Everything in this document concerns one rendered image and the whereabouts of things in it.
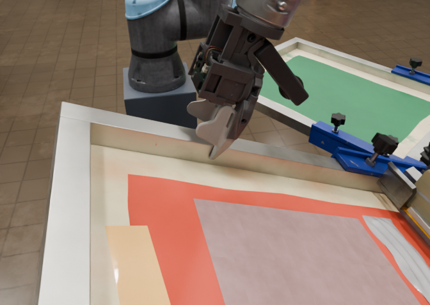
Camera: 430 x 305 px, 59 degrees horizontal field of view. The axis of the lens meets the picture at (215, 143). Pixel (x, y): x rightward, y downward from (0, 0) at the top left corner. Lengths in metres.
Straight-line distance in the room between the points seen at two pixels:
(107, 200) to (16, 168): 2.43
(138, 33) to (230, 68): 0.47
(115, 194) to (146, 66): 0.54
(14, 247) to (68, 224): 1.99
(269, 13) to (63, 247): 0.34
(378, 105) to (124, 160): 1.13
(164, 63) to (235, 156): 0.43
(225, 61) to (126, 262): 0.27
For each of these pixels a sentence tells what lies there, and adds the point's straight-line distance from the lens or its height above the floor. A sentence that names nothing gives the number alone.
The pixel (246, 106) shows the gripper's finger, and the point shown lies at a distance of 0.51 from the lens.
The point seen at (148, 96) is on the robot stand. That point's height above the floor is 1.20.
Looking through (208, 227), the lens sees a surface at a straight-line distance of 0.48.
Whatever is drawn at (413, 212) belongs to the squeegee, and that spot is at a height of 1.19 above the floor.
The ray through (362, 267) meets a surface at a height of 1.22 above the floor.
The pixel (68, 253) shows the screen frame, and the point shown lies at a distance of 0.36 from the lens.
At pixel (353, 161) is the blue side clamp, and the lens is 0.75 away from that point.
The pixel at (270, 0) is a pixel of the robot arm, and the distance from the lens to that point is 0.48.
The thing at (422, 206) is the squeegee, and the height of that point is 1.20.
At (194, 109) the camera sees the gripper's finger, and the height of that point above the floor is 1.37.
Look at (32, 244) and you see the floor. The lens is 2.34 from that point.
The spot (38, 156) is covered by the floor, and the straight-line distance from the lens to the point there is 2.92.
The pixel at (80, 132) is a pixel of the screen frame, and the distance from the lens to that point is 0.49.
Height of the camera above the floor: 1.67
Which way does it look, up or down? 37 degrees down
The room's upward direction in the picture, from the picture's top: straight up
